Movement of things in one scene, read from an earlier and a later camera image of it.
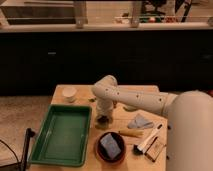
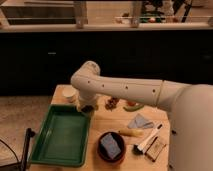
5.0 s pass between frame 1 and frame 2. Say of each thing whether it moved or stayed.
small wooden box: stayed
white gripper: moved
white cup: stayed
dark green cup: moved
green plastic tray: stayed
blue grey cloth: stayed
